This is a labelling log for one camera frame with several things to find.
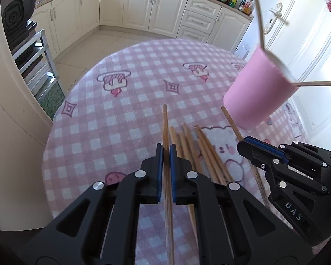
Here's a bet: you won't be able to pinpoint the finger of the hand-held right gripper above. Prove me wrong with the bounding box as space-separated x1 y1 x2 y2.
278 141 331 172
237 136 329 197

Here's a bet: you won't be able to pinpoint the pink checkered tablecloth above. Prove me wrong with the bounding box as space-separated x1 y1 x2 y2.
41 39 311 265

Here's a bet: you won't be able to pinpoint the green speckled floor mat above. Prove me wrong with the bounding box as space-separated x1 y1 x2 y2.
39 82 66 120

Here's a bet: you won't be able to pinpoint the metal storage rack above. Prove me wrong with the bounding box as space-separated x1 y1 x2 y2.
12 29 67 108

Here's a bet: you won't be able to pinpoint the beige cabinet side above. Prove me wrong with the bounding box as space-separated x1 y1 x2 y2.
0 14 54 231

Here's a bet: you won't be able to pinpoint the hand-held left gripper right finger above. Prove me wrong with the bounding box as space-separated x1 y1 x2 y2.
169 143 316 265

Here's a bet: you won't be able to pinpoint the cream lower kitchen cabinets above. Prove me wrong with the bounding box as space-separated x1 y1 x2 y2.
33 0 251 58

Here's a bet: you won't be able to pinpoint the metal door handle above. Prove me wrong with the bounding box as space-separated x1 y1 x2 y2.
264 2 290 34

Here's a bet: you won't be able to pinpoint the white door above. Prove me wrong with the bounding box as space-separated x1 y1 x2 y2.
247 0 331 150

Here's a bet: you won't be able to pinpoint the pink cup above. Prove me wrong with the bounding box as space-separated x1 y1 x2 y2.
223 45 300 130

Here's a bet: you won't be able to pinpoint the black rice cooker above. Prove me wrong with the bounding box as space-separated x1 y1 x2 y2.
0 0 37 54

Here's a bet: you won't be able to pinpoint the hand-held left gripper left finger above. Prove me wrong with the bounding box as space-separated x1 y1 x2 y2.
22 143 166 265

